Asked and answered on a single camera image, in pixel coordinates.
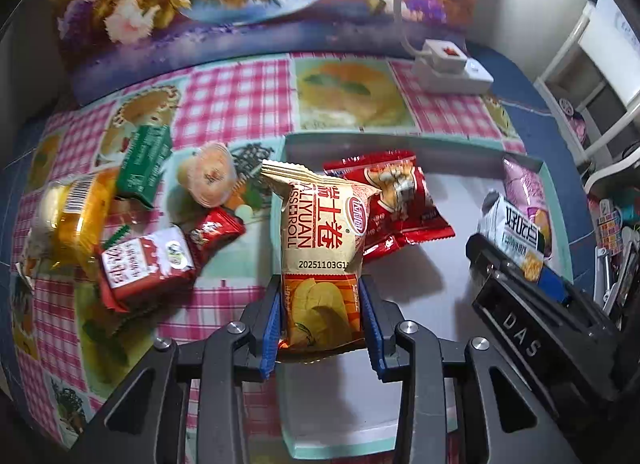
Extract red and white snack packet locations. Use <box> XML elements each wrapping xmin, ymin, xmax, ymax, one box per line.
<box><xmin>97</xmin><ymin>225</ymin><xmax>197</xmax><ymax>314</ymax></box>

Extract yellow clear-wrapped cake packet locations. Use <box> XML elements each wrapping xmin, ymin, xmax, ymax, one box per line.
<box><xmin>47</xmin><ymin>169</ymin><xmax>123</xmax><ymax>275</ymax></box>

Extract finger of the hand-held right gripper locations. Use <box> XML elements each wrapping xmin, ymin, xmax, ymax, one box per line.
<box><xmin>466</xmin><ymin>233</ymin><xmax>512</xmax><ymax>286</ymax></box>
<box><xmin>540</xmin><ymin>266</ymin><xmax>574</xmax><ymax>306</ymax></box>

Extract green snack packet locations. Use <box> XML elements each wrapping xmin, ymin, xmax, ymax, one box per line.
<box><xmin>116</xmin><ymin>125</ymin><xmax>173</xmax><ymax>210</ymax></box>

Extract beige egg roll packet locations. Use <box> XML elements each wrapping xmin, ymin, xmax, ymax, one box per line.
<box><xmin>261</xmin><ymin>160</ymin><xmax>382</xmax><ymax>355</ymax></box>

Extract white shelf frame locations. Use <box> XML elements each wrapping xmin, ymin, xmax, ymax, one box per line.
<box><xmin>535</xmin><ymin>0</ymin><xmax>640</xmax><ymax>185</ymax></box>

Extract cluttered colourful small items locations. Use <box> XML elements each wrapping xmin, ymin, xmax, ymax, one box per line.
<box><xmin>590</xmin><ymin>194</ymin><xmax>640</xmax><ymax>315</ymax></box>

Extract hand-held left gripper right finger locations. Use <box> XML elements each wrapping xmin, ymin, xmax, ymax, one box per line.
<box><xmin>360</xmin><ymin>274</ymin><xmax>566</xmax><ymax>464</ymax></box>

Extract floral wall poster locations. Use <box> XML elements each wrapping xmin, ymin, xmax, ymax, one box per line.
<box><xmin>47</xmin><ymin>0</ymin><xmax>486</xmax><ymax>105</ymax></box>

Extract large red snack packet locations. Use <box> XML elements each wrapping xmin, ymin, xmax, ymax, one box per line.
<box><xmin>324</xmin><ymin>150</ymin><xmax>456</xmax><ymax>265</ymax></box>

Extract small red candy packet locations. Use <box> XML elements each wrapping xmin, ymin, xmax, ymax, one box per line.
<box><xmin>187</xmin><ymin>207</ymin><xmax>247</xmax><ymax>252</ymax></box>

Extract round clear-wrapped bun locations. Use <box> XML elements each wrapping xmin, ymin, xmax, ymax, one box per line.
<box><xmin>177</xmin><ymin>141</ymin><xmax>240</xmax><ymax>208</ymax></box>

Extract white tray with teal rim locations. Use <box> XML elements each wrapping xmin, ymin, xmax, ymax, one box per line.
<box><xmin>272</xmin><ymin>133</ymin><xmax>576</xmax><ymax>460</ymax></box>

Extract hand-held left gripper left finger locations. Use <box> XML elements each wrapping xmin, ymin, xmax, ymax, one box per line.
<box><xmin>75</xmin><ymin>274</ymin><xmax>283</xmax><ymax>464</ymax></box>

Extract white chip packet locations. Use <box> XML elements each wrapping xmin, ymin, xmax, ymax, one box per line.
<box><xmin>477</xmin><ymin>191</ymin><xmax>553</xmax><ymax>282</ymax></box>

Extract pink snack packet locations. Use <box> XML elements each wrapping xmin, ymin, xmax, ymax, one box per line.
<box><xmin>502</xmin><ymin>158</ymin><xmax>548</xmax><ymax>225</ymax></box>

